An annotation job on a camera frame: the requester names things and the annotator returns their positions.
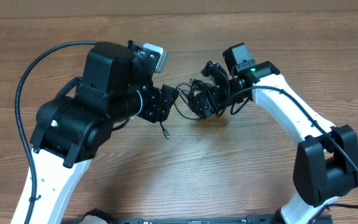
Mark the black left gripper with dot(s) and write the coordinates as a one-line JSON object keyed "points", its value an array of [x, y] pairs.
{"points": [[159, 103]]}

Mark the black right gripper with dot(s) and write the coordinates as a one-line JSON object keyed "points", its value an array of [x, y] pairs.
{"points": [[220, 105]]}

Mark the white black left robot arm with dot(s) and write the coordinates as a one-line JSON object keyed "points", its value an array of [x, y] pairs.
{"points": [[115, 86]]}

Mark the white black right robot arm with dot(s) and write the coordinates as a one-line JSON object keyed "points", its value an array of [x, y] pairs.
{"points": [[326, 162]]}

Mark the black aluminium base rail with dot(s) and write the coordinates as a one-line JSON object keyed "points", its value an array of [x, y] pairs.
{"points": [[96, 216]]}

